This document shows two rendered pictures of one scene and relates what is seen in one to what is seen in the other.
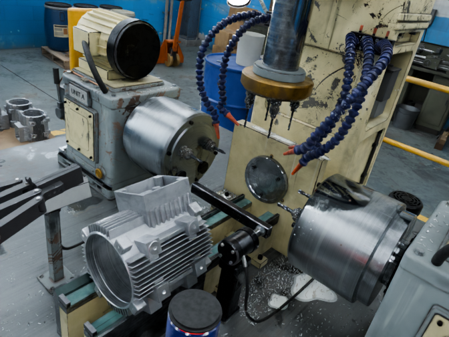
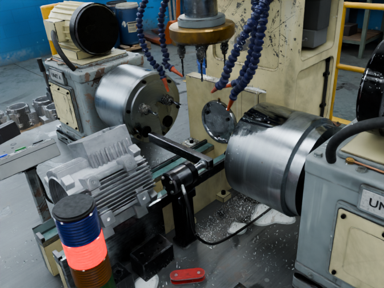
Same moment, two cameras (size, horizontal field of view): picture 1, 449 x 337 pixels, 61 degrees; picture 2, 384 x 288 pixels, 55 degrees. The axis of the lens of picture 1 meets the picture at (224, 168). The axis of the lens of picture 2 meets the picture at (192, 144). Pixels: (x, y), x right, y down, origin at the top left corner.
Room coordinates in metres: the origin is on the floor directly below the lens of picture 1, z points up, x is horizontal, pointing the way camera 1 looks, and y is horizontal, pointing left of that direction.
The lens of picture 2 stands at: (-0.08, -0.25, 1.53)
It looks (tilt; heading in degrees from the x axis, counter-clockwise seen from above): 29 degrees down; 12
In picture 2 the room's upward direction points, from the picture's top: 4 degrees counter-clockwise
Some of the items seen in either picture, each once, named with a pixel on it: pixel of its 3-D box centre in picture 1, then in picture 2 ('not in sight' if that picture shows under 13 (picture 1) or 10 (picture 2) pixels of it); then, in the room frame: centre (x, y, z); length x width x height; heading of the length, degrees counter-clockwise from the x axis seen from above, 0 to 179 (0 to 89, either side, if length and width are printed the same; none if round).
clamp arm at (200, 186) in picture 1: (228, 208); (178, 149); (0.81, -0.03, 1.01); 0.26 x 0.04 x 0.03; 54
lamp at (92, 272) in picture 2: not in sight; (90, 266); (0.30, 0.01, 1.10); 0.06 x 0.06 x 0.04
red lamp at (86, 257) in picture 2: not in sight; (84, 244); (0.30, 0.01, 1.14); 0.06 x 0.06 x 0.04
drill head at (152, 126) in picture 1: (162, 136); (129, 99); (1.12, 0.22, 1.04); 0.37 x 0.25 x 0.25; 54
